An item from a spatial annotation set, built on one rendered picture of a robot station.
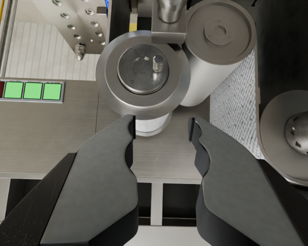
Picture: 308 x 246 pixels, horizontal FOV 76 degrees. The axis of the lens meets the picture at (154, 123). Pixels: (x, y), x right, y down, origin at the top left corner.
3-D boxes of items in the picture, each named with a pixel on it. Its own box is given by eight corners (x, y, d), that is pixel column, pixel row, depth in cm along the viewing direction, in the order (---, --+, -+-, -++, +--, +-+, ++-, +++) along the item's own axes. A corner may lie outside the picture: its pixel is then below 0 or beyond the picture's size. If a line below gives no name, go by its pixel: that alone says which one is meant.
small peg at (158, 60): (151, 62, 26) (154, 53, 26) (151, 71, 29) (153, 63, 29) (162, 65, 26) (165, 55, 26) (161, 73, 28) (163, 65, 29)
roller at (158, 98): (182, 37, 31) (180, 109, 29) (166, 91, 56) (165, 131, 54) (107, 33, 30) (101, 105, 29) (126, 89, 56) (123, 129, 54)
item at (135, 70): (120, 41, 29) (170, 46, 29) (121, 48, 31) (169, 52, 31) (114, 89, 28) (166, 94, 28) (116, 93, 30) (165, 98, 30)
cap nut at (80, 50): (84, 45, 64) (83, 57, 63) (88, 51, 67) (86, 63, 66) (73, 44, 64) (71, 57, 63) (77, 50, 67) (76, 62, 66)
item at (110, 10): (116, -51, 35) (108, 46, 32) (129, 31, 58) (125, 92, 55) (113, -51, 35) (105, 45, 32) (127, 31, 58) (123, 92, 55)
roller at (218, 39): (254, -1, 33) (258, 67, 31) (209, 67, 58) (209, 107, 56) (182, -5, 32) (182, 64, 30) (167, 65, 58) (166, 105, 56)
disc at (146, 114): (191, 32, 32) (190, 122, 29) (190, 34, 32) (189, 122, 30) (99, 27, 32) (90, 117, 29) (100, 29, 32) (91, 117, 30)
